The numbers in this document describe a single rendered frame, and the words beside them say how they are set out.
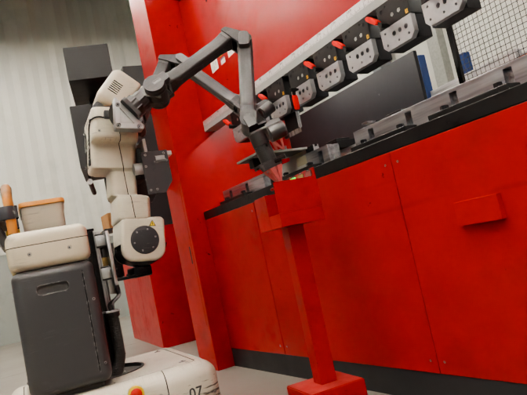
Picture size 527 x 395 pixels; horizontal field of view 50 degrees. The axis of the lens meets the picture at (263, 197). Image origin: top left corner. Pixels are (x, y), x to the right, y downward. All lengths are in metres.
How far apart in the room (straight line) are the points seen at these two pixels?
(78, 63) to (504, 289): 2.60
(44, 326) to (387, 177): 1.19
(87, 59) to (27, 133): 6.20
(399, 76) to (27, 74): 7.81
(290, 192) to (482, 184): 0.60
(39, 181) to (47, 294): 7.57
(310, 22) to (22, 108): 7.69
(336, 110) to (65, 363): 1.95
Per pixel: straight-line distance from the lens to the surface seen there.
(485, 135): 1.65
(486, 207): 1.65
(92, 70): 3.45
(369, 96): 2.94
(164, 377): 1.95
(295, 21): 2.51
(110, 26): 10.39
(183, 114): 3.33
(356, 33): 2.18
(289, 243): 1.94
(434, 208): 1.80
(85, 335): 1.92
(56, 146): 9.57
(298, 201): 1.88
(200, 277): 3.19
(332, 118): 3.19
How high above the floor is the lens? 0.61
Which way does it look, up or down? 5 degrees up
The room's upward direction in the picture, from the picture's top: 12 degrees counter-clockwise
